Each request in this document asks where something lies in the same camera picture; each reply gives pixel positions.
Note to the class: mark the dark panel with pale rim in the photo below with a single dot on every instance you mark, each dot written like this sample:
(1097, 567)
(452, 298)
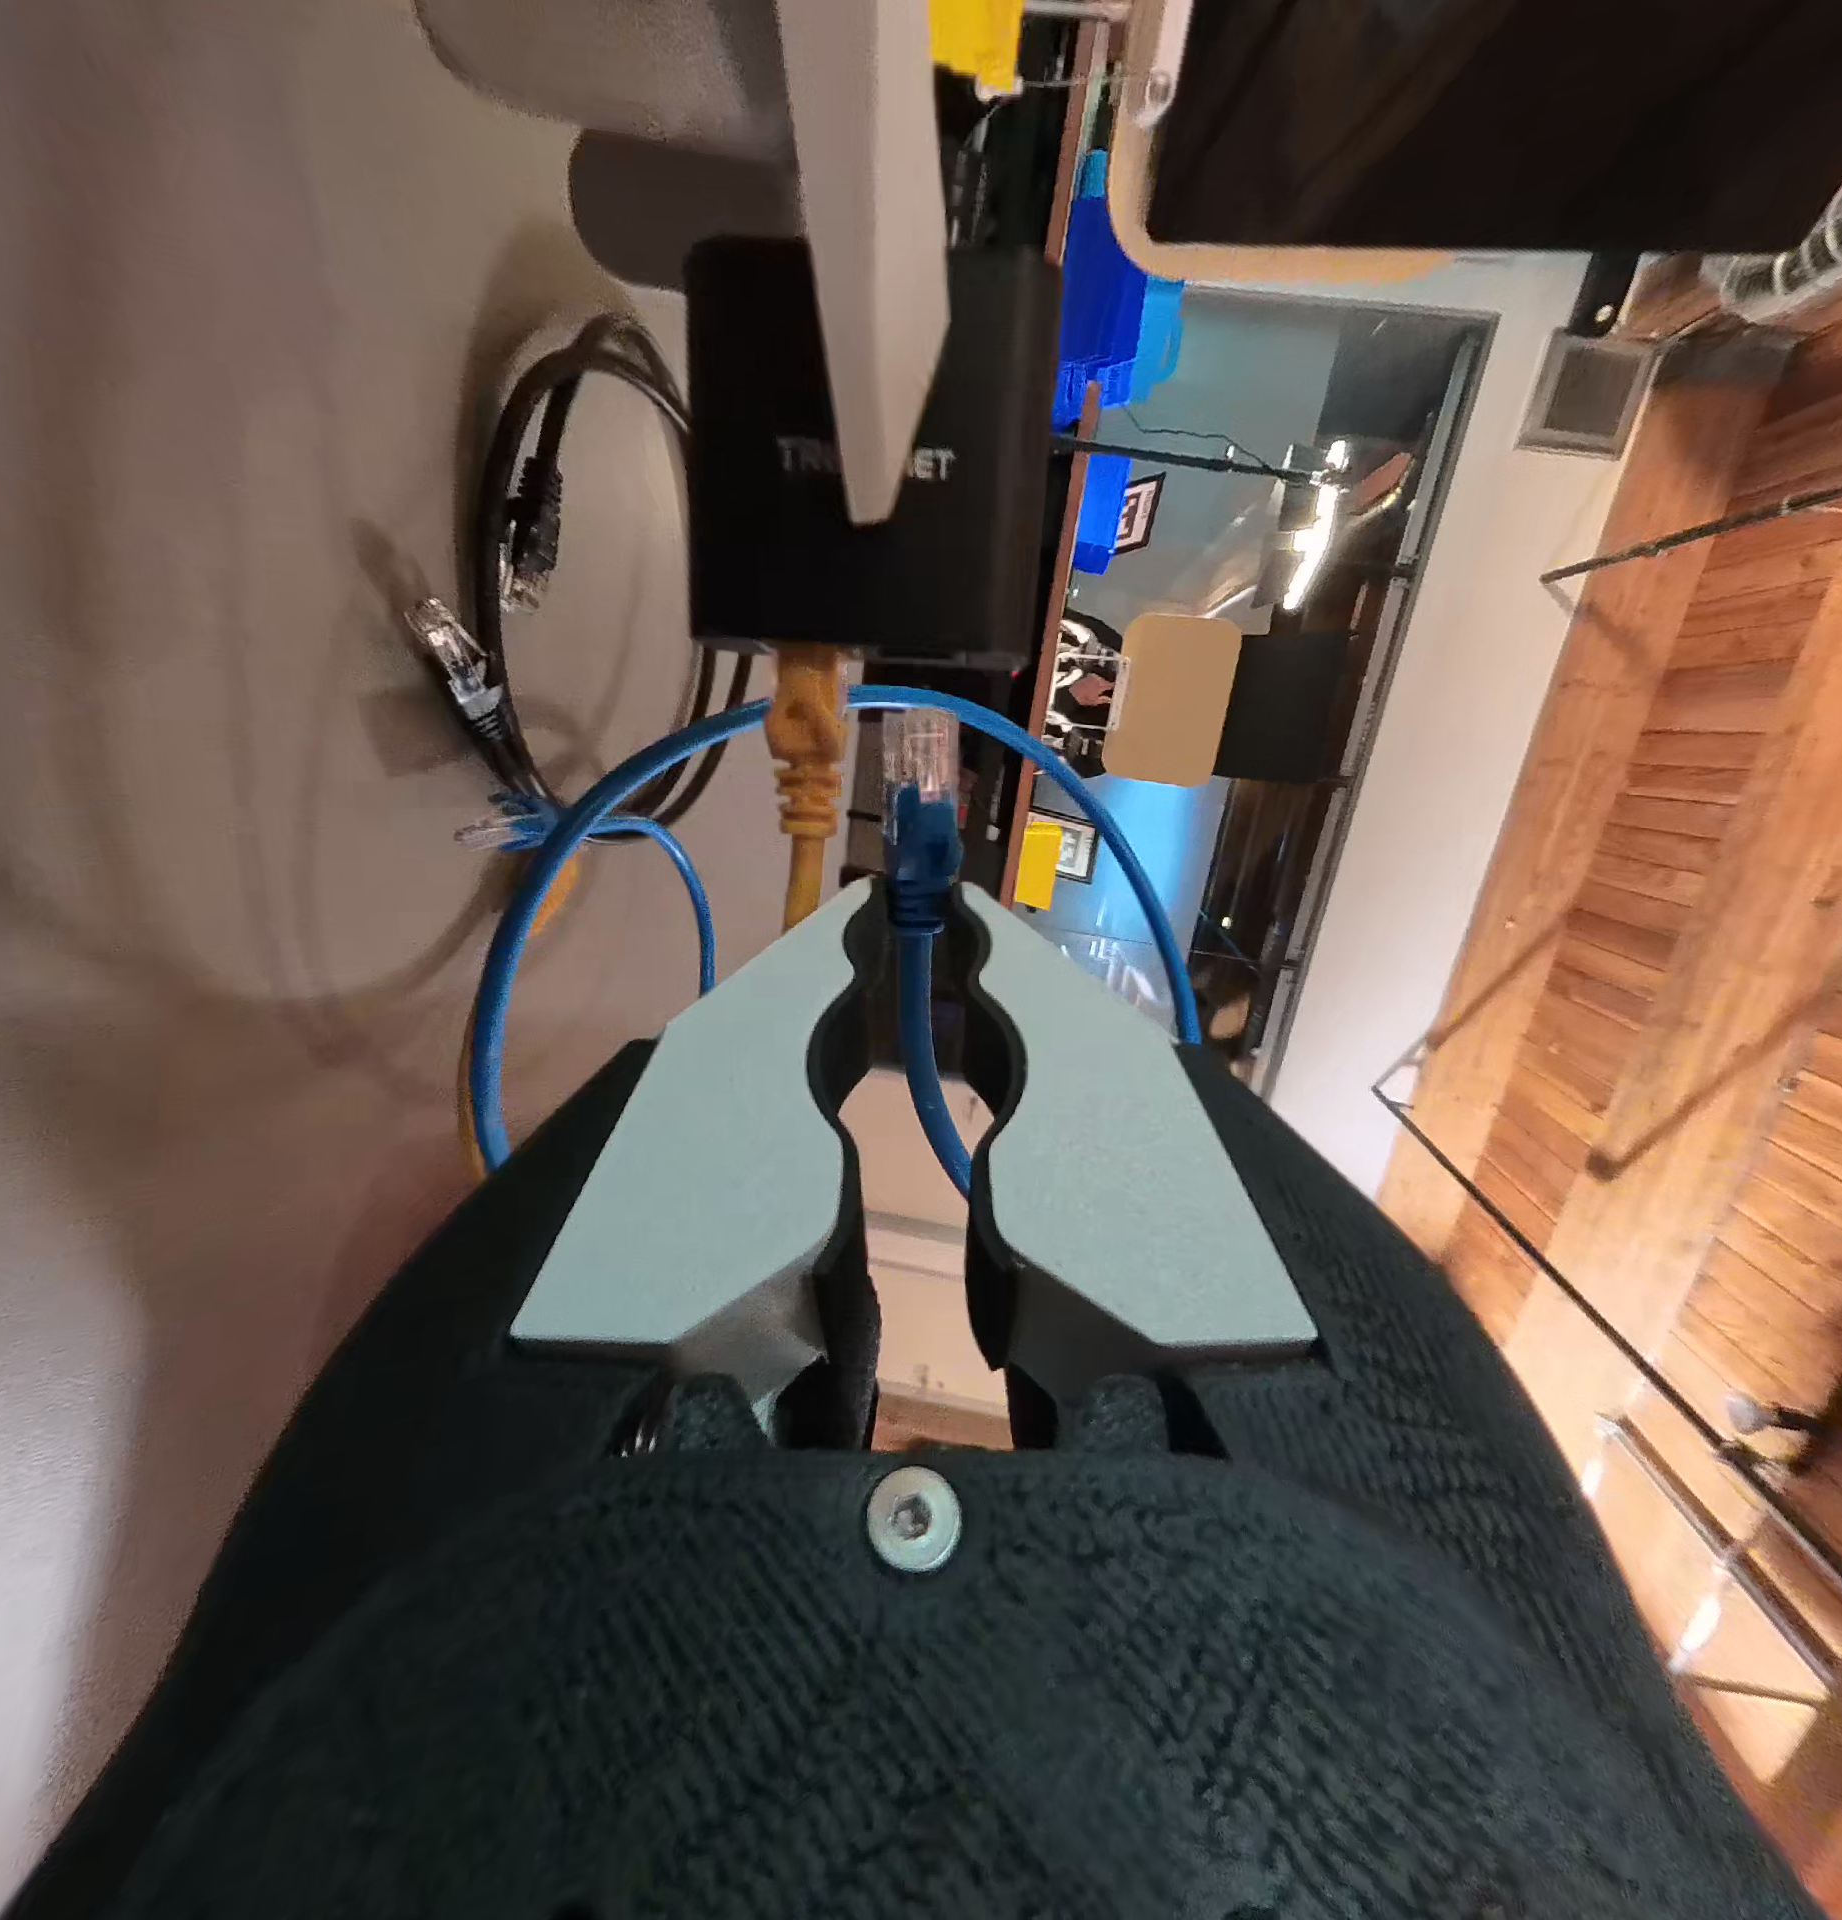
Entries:
(1461, 119)

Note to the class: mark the small yellow bin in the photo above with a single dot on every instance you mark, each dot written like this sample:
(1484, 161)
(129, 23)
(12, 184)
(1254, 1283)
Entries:
(1037, 862)

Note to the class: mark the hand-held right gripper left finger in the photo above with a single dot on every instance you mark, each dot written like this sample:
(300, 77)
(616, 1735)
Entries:
(680, 1186)

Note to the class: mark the black network switch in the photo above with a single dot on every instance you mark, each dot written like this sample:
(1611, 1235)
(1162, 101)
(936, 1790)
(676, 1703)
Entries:
(996, 375)

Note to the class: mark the wall vent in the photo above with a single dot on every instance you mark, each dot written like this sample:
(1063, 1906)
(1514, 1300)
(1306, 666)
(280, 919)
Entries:
(1588, 394)

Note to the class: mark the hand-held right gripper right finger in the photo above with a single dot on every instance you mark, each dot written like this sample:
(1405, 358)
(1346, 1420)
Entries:
(1145, 1199)

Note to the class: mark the blue storage bin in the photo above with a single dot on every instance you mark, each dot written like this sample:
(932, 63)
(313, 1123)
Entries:
(1099, 511)
(1109, 315)

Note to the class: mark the yellow storage bin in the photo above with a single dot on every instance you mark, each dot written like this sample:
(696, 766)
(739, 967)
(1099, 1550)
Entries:
(973, 37)

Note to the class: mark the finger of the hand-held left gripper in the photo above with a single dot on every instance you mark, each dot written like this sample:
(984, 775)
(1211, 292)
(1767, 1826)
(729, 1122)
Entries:
(619, 63)
(875, 224)

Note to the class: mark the tan board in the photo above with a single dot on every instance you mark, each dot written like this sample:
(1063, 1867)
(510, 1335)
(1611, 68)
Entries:
(1178, 700)

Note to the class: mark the black box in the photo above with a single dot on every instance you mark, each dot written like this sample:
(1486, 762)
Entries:
(1297, 705)

